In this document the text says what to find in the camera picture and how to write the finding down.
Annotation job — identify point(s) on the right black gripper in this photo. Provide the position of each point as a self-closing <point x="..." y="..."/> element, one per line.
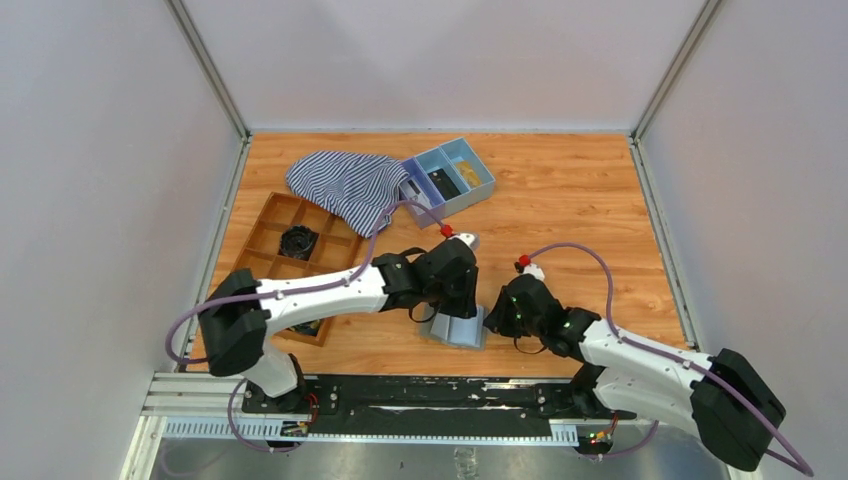
<point x="501" y="316"/>

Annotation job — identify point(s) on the grey card holder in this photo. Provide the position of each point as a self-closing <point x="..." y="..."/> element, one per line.
<point x="465" y="333"/>

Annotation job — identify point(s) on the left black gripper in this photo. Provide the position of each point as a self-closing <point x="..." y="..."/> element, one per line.
<point x="460" y="291"/>

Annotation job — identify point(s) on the wooden compartment tray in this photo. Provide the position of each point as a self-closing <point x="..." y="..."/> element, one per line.
<point x="336" y="249"/>

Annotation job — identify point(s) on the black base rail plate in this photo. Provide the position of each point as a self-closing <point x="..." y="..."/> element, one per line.
<point x="430" y="407"/>

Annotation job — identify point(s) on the blue three-compartment box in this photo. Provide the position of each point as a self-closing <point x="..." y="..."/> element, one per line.
<point x="444" y="157"/>

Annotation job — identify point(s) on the gold card in box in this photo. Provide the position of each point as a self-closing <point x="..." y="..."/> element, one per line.
<point x="468" y="173"/>

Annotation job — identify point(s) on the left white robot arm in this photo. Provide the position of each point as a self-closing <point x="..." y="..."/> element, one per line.
<point x="239" y="319"/>

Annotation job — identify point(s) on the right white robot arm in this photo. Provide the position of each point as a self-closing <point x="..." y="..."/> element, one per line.
<point x="719" y="399"/>

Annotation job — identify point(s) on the striped blue white cloth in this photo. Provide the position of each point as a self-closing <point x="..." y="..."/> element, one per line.
<point x="361" y="189"/>

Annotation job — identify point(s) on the silver card in box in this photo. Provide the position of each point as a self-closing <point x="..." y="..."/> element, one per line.
<point x="412" y="191"/>

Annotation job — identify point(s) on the black card in box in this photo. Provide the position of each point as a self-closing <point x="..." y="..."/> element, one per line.
<point x="444" y="184"/>

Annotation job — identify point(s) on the black ribbed round part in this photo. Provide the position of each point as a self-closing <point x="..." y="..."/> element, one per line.
<point x="298" y="242"/>

